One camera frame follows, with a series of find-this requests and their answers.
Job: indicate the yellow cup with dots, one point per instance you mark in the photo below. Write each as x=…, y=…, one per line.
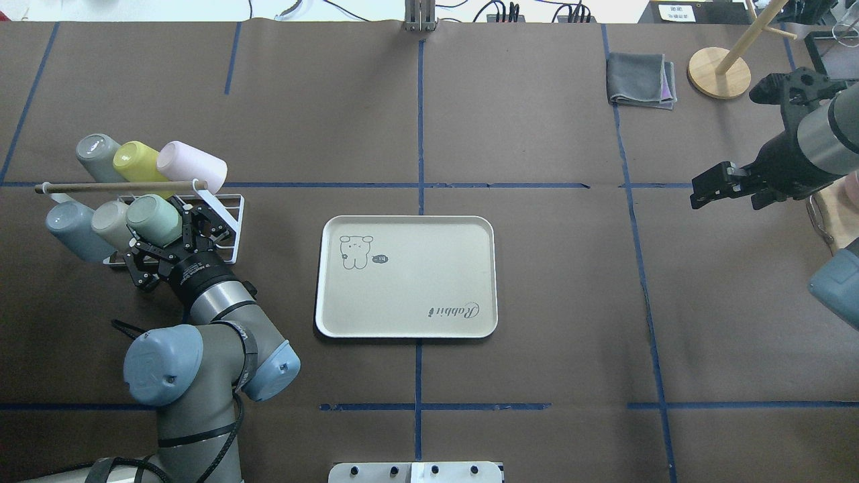
x=136, y=162

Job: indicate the grey cup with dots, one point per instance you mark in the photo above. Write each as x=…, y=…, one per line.
x=96, y=152

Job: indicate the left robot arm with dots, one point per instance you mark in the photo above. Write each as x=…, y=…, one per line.
x=193, y=374

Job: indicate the green cup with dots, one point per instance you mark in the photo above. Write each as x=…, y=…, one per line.
x=154, y=220

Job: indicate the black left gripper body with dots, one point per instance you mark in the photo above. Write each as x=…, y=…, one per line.
x=195, y=270

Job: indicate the grey folded cloth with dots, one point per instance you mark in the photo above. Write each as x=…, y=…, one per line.
x=641, y=80

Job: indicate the beige cup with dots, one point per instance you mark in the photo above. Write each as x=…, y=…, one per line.
x=109, y=222

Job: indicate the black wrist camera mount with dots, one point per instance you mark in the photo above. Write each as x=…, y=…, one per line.
x=798, y=93

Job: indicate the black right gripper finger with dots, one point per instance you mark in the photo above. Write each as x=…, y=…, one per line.
x=719, y=177
x=702, y=196

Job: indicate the grey aluminium post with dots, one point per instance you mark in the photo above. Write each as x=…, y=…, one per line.
x=420, y=16

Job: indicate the wooden mug tree stand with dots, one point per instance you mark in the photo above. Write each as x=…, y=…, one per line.
x=722, y=73

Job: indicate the bamboo cutting board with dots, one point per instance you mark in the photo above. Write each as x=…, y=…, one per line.
x=840, y=214

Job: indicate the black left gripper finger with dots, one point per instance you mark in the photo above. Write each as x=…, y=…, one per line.
x=143, y=238
x=187, y=227

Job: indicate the black label box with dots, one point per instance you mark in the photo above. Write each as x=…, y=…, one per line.
x=699, y=12

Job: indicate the pink cup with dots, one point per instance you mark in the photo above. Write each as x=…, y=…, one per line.
x=178, y=161

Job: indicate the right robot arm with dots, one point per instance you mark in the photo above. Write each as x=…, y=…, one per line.
x=818, y=145

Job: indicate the blue-grey cup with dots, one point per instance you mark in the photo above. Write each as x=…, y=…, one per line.
x=70, y=223

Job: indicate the white wire cup rack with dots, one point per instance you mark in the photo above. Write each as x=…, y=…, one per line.
x=229, y=208

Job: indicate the cream rabbit tray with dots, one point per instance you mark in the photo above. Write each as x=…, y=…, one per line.
x=407, y=276

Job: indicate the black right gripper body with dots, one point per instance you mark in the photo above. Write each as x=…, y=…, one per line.
x=786, y=158

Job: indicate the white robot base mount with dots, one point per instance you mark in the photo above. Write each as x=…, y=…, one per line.
x=450, y=471

